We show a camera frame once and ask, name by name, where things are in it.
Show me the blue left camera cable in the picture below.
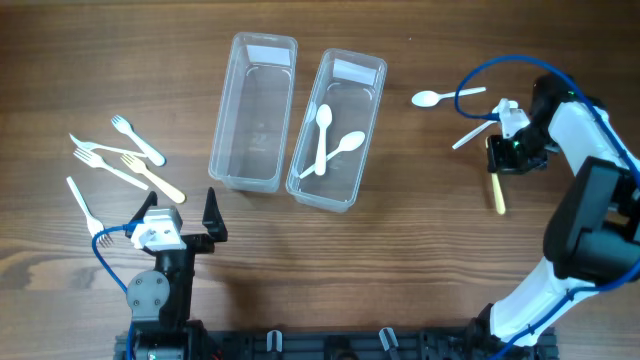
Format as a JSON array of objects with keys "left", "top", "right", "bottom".
[{"left": 91, "top": 222, "right": 138, "bottom": 360}]

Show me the white spoon wide handle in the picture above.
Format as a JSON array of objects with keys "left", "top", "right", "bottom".
[{"left": 314, "top": 104, "right": 333, "bottom": 176}]

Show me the blue right camera cable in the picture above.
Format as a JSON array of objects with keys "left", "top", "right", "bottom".
[{"left": 453, "top": 54, "right": 640, "bottom": 360}]

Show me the white spoon thin handle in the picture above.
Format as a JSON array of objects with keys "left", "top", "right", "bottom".
[{"left": 299, "top": 131, "right": 366, "bottom": 179}]

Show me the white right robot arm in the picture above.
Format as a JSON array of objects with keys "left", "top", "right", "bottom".
[{"left": 464, "top": 73, "right": 639, "bottom": 359}]

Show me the short white plastic fork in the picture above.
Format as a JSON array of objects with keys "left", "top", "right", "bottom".
[{"left": 111, "top": 115, "right": 166, "bottom": 166}]

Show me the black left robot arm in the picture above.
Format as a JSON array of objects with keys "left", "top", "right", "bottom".
[{"left": 114, "top": 188, "right": 228, "bottom": 360}]

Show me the thin white plastic fork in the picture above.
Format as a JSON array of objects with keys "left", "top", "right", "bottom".
[{"left": 69, "top": 134, "right": 147, "bottom": 158}]

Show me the right clear plastic container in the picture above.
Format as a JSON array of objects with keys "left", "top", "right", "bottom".
[{"left": 286, "top": 48, "right": 387, "bottom": 212}]

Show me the long white plastic fork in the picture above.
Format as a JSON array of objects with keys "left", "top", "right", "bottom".
[{"left": 66, "top": 176, "right": 114, "bottom": 248}]

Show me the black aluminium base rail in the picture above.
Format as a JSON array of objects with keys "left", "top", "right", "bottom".
[{"left": 113, "top": 327, "right": 559, "bottom": 360}]

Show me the left clear plastic container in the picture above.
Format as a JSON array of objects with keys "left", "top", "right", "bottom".
[{"left": 208, "top": 32, "right": 298, "bottom": 193}]

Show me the yellow plastic spoon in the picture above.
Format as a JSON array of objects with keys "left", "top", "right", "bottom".
[{"left": 485, "top": 138, "right": 506, "bottom": 215}]

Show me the white plastic spoon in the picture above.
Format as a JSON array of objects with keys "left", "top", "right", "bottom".
[
  {"left": 452, "top": 100, "right": 519, "bottom": 150},
  {"left": 411, "top": 87, "right": 487, "bottom": 108}
]

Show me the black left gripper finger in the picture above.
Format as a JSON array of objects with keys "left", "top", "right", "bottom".
[
  {"left": 202, "top": 187, "right": 228, "bottom": 242},
  {"left": 125, "top": 191, "right": 158, "bottom": 238}
]

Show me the yellow plastic fork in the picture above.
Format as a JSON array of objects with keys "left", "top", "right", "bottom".
[{"left": 121, "top": 154, "right": 186, "bottom": 204}]

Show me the blue camera cable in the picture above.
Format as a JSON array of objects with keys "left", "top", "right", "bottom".
[
  {"left": 91, "top": 222, "right": 138, "bottom": 360},
  {"left": 453, "top": 54, "right": 640, "bottom": 360}
]

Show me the clear plastic container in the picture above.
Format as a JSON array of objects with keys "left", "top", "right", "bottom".
[
  {"left": 208, "top": 32, "right": 298, "bottom": 193},
  {"left": 286, "top": 48, "right": 387, "bottom": 212}
]

